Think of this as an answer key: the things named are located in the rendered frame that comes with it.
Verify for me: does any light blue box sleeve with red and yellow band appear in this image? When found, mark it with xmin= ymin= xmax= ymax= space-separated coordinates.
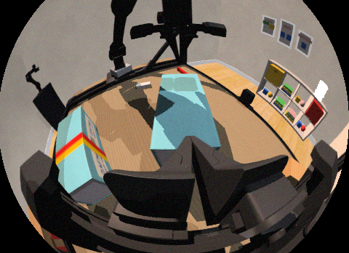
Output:
xmin=55 ymin=106 xmax=112 ymax=205

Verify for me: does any light blue cardboard box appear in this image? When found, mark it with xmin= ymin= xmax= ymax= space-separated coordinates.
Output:
xmin=151 ymin=74 xmax=221 ymax=168

